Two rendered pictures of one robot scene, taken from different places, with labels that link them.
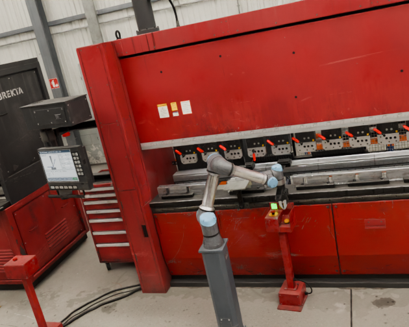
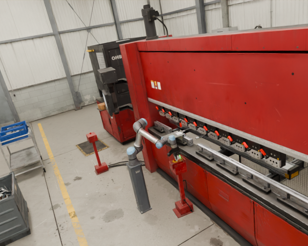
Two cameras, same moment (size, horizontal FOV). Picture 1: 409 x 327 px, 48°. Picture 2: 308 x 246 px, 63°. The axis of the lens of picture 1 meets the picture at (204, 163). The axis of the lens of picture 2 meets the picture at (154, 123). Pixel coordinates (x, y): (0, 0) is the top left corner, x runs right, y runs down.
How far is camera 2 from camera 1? 2.63 m
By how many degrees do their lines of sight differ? 43
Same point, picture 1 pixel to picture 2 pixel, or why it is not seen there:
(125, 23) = (241, 6)
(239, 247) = not seen: hidden behind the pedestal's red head
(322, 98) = (207, 104)
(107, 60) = (127, 53)
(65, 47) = (210, 18)
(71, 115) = (103, 80)
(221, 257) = (132, 171)
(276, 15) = (186, 44)
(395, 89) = (242, 115)
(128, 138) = (136, 94)
